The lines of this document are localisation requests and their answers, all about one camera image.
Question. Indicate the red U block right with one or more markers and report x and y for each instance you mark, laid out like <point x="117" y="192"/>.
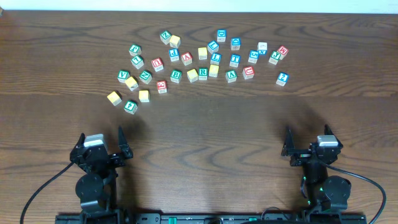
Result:
<point x="248" y="72"/>

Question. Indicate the red u block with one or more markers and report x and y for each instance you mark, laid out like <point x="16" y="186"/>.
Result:
<point x="248" y="72"/>
<point x="157" y="64"/>

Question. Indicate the white X block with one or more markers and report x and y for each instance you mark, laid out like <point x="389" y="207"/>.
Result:
<point x="262" y="48"/>

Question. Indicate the green v block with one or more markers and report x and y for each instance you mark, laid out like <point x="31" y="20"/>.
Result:
<point x="231" y="76"/>
<point x="123" y="75"/>

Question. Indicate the red M block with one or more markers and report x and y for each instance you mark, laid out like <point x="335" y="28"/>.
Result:
<point x="283" y="51"/>

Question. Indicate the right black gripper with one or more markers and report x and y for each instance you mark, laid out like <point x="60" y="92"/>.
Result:
<point x="289" y="149"/>

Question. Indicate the yellow block centre top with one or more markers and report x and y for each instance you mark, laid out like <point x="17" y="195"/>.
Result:
<point x="202" y="53"/>

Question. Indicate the blue P block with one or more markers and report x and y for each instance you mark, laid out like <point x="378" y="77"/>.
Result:
<point x="174" y="55"/>

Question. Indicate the green j block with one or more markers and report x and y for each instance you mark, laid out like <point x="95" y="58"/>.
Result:
<point x="135" y="50"/>
<point x="274" y="58"/>

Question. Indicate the blue L block lower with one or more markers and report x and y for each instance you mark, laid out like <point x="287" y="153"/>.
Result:
<point x="215" y="59"/>

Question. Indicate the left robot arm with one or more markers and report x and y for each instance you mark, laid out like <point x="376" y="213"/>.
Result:
<point x="97" y="189"/>

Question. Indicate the green N block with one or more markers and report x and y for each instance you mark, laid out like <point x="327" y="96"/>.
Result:
<point x="145" y="77"/>

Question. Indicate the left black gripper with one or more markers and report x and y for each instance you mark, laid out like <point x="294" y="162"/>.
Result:
<point x="112" y="158"/>

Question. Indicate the green J block left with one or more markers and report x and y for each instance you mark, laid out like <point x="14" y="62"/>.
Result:
<point x="135" y="50"/>

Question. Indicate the yellow block lower middle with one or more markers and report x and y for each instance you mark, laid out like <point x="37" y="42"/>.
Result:
<point x="144" y="96"/>

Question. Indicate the green R block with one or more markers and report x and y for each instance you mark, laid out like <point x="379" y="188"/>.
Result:
<point x="202" y="73"/>

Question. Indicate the green 7 block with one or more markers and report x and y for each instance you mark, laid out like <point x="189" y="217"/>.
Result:
<point x="137" y="62"/>

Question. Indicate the green B block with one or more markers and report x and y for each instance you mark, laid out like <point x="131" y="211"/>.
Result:
<point x="175" y="76"/>

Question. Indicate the red A block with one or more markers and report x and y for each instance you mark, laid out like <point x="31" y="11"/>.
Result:
<point x="186" y="58"/>

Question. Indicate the green 4 block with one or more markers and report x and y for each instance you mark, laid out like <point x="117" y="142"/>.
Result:
<point x="130" y="107"/>

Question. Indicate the blue 2 block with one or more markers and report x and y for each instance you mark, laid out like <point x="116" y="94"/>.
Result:
<point x="282" y="79"/>

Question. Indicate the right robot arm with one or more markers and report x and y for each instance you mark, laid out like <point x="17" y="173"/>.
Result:
<point x="326" y="195"/>

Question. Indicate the yellow block near V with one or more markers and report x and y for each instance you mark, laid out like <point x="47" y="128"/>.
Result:
<point x="131" y="83"/>

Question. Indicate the green J block right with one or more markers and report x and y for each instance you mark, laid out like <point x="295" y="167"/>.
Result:
<point x="274" y="58"/>

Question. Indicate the yellow block beside R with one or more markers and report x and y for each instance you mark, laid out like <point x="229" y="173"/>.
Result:
<point x="192" y="75"/>

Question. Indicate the blue 5 block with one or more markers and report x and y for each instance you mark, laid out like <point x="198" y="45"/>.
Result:
<point x="253" y="56"/>

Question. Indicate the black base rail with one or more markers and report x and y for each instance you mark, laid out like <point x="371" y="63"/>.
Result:
<point x="155" y="218"/>

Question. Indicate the blue T block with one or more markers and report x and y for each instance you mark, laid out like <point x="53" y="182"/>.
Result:
<point x="234" y="60"/>

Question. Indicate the green Z block top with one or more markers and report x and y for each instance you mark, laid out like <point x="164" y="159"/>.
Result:
<point x="165" y="37"/>

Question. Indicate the yellow O block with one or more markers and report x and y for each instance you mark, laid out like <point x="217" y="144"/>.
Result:
<point x="213" y="71"/>

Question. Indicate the red U block left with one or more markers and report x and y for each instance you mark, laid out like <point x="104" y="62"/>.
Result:
<point x="157" y="64"/>

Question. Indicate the green V block left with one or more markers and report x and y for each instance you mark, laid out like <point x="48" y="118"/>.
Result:
<point x="123" y="75"/>

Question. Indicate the blue D block right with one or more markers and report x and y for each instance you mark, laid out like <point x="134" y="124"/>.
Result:
<point x="235" y="43"/>

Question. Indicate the green V block right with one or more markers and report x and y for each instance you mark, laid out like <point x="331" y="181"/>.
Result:
<point x="231" y="76"/>

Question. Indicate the yellow block far left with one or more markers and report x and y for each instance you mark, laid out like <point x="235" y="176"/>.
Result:
<point x="115" y="98"/>

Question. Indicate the yellow block beside Z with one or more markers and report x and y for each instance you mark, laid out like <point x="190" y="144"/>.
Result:
<point x="175" y="41"/>

